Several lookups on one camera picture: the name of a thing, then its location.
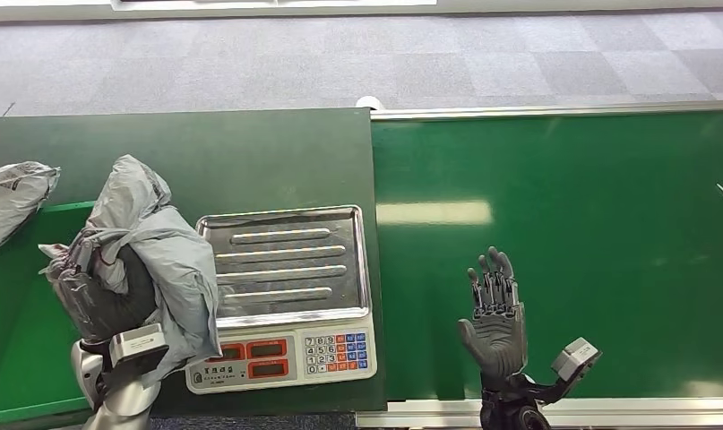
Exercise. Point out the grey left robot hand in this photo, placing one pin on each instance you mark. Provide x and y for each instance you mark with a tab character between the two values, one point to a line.
117	308

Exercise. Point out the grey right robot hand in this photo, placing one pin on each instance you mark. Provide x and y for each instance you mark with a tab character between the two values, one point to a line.
497	344

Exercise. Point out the grey mailer bag red print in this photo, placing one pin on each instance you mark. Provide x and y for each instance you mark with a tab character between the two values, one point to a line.
177	279

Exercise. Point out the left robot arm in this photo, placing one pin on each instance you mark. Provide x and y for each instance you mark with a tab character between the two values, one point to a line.
123	403

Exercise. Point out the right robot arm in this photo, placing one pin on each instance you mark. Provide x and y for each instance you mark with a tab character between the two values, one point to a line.
509	412

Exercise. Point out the green conveyor belt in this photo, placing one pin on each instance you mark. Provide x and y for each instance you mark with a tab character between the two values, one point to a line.
574	178

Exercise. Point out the white conveyor roller end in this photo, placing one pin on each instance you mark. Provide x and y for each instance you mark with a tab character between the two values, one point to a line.
370	102

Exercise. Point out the green plastic crate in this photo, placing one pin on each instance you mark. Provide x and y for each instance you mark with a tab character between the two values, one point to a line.
17	344

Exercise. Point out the grey mailer bag black print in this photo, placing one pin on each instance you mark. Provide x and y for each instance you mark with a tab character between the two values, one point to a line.
8	202

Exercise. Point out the white scale with steel tray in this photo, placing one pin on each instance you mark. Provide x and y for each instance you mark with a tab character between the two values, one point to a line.
284	267

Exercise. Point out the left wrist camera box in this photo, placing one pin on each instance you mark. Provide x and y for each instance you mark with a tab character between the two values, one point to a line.
136	344

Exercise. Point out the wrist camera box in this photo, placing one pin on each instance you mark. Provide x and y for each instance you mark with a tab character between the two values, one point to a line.
576	359
136	344

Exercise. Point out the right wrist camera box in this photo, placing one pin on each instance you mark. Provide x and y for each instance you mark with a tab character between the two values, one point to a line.
576	359

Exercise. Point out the silver conveyor side rail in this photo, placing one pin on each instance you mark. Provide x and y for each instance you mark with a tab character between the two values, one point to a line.
545	110
664	411

